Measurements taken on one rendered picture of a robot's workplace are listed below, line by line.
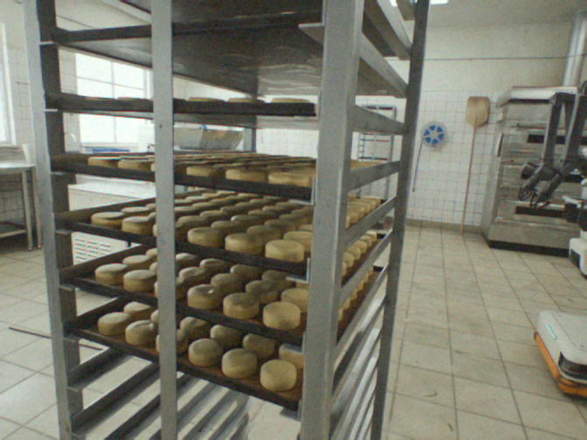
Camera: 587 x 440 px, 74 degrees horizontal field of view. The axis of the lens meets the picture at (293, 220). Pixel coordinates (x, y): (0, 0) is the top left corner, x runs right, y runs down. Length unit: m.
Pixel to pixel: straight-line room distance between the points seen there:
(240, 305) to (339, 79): 0.31
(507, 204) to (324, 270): 5.20
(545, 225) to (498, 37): 2.77
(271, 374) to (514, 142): 5.16
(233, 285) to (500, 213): 5.12
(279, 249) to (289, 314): 0.09
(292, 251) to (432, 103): 6.11
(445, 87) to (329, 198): 6.18
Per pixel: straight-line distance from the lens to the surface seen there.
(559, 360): 2.67
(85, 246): 3.35
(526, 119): 5.60
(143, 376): 0.94
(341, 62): 0.41
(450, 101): 6.54
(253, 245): 0.51
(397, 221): 1.03
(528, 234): 5.73
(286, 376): 0.56
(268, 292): 0.59
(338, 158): 0.41
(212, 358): 0.62
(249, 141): 1.15
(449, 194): 6.55
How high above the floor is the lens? 1.29
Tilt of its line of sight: 12 degrees down
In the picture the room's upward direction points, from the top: 3 degrees clockwise
